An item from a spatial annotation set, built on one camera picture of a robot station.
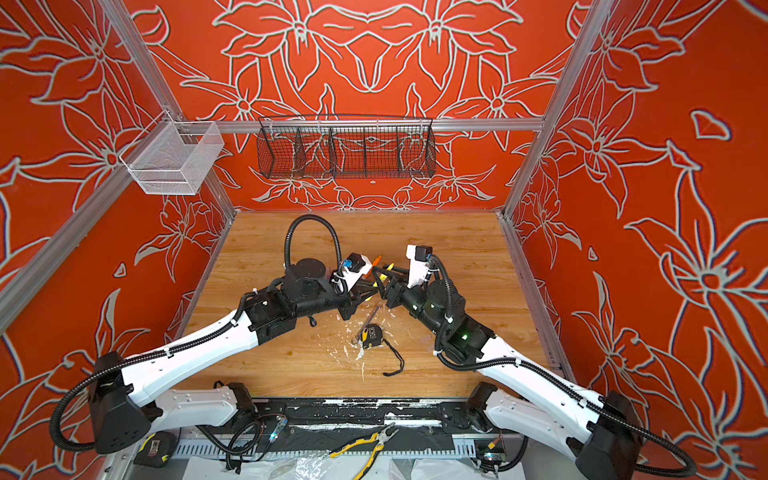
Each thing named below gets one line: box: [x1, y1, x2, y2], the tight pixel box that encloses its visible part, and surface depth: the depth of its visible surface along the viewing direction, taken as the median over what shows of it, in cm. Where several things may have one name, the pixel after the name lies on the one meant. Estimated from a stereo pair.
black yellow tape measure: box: [134, 431, 179, 468], surface depth 68 cm
